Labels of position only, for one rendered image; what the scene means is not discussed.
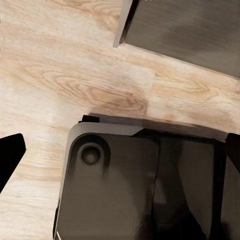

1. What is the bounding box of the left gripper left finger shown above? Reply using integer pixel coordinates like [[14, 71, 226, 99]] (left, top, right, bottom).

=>
[[0, 133, 26, 193]]

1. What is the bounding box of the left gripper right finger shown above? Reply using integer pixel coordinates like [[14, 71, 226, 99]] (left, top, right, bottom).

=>
[[224, 133, 240, 173]]

